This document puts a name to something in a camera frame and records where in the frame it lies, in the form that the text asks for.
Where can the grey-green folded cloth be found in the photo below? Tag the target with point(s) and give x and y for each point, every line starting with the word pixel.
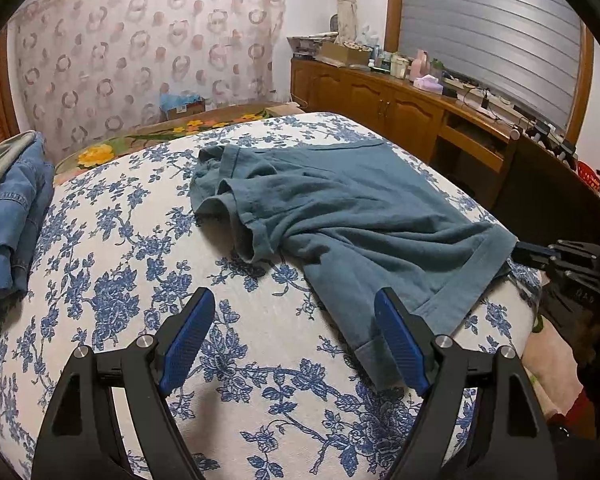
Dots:
pixel 0 165

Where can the tied beige curtain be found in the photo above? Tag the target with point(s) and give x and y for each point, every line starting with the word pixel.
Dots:
pixel 347 15

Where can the black gadget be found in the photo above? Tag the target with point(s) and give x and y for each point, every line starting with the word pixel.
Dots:
pixel 550 140

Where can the blue plastic bag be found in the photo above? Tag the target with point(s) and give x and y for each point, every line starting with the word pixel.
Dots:
pixel 177 99

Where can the grey window blind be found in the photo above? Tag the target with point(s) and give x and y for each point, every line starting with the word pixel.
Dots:
pixel 480 25

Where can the red packet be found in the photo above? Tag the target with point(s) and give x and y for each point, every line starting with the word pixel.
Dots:
pixel 589 176

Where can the stack of newspapers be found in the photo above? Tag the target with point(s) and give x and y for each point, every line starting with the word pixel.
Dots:
pixel 307 44

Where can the open flat cardboard box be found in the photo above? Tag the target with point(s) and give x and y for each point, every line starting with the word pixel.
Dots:
pixel 342 54

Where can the pink bottle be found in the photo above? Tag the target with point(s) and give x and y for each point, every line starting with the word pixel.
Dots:
pixel 421 65

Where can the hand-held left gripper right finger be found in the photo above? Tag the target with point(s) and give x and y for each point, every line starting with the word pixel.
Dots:
pixel 400 345

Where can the small green bottle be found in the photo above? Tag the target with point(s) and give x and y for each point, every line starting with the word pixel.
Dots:
pixel 437 69

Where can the pink tissue pack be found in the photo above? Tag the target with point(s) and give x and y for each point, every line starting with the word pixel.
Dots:
pixel 426 84

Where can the white power strip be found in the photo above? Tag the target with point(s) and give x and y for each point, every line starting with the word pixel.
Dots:
pixel 500 102
pixel 460 83

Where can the folded blue jeans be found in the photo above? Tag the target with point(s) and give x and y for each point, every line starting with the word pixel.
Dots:
pixel 10 220

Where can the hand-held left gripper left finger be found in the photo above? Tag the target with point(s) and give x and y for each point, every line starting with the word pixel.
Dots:
pixel 190 340

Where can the colourful flower blanket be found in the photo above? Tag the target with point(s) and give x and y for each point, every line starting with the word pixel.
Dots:
pixel 100 152

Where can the white plastic jar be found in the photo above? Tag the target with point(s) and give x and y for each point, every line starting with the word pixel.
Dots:
pixel 401 66

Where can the wooden sideboard cabinet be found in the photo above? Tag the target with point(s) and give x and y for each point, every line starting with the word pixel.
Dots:
pixel 370 95

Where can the blue floral white bedsheet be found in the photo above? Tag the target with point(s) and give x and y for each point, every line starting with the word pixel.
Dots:
pixel 130 260

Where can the teal pants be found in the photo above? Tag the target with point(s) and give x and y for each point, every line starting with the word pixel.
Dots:
pixel 355 210

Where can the wooden window frame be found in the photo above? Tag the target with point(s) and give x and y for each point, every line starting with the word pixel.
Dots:
pixel 394 10

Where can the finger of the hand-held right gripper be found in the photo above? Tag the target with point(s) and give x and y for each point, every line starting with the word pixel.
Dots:
pixel 532 256

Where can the dark chair back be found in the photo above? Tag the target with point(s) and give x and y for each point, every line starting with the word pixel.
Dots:
pixel 545 190

